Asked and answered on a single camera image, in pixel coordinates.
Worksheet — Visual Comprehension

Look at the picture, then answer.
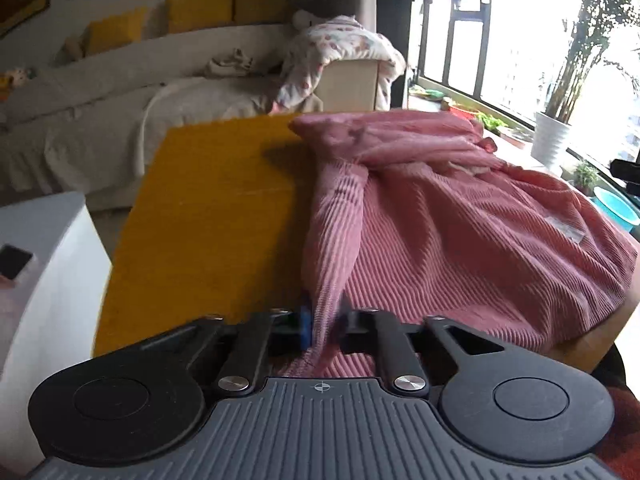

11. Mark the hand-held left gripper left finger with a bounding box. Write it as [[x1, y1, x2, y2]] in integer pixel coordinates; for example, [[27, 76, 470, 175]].
[[139, 305, 315, 394]]

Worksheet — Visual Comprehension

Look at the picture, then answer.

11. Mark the yellow cushion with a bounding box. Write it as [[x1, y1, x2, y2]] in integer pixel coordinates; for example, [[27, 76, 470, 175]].
[[165, 0, 235, 35], [87, 7, 151, 56], [234, 0, 296, 23]]

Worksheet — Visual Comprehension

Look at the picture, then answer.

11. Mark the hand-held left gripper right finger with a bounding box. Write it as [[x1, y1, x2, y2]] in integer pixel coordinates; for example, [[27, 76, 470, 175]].
[[337, 305, 507, 396]]

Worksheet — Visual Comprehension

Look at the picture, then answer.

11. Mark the pink planter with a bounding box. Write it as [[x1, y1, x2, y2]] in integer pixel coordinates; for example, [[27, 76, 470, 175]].
[[500, 127, 535, 150]]

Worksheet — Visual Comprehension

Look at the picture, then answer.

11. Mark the green leafy plant tray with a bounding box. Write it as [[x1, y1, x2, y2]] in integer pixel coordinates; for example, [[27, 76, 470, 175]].
[[472, 111, 506, 136]]

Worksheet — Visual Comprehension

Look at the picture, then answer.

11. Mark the pink ribbed garment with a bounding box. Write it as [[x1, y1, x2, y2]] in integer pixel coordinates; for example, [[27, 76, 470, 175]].
[[272, 109, 638, 380]]

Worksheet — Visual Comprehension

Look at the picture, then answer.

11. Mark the white plant pot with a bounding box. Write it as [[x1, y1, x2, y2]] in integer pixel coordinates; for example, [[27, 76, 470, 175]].
[[530, 111, 572, 168]]

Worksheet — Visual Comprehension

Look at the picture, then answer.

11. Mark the beige throw blanket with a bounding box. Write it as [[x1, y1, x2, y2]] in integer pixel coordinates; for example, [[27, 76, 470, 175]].
[[135, 76, 326, 181]]

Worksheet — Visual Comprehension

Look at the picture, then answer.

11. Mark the tall palm plant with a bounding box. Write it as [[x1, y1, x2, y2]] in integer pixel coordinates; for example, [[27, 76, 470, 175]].
[[542, 0, 640, 123]]

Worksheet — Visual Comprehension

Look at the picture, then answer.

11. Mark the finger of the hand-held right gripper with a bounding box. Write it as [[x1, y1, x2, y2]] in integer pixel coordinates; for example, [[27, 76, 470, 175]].
[[609, 158, 640, 182]]

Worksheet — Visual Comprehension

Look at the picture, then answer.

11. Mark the crumpled beige cloth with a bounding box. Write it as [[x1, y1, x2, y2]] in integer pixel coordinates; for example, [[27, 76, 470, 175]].
[[207, 49, 253, 78]]

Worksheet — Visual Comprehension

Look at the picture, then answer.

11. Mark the small potted plant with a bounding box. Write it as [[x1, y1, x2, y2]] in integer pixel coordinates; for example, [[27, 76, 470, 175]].
[[571, 160, 601, 196]]

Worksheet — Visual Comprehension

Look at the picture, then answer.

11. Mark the beige sofa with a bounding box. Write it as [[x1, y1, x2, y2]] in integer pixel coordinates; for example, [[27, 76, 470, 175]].
[[0, 22, 406, 211]]

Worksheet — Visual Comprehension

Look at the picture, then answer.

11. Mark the floral print blanket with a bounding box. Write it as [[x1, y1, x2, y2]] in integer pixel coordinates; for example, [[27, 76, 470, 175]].
[[272, 9, 407, 113]]

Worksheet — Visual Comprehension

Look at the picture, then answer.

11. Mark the black phone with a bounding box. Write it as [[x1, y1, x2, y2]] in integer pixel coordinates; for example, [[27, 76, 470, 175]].
[[0, 244, 34, 281]]

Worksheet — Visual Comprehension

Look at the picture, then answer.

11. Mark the teal plastic basin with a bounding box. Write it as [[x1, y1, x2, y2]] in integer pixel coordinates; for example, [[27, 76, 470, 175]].
[[591, 186, 640, 233]]

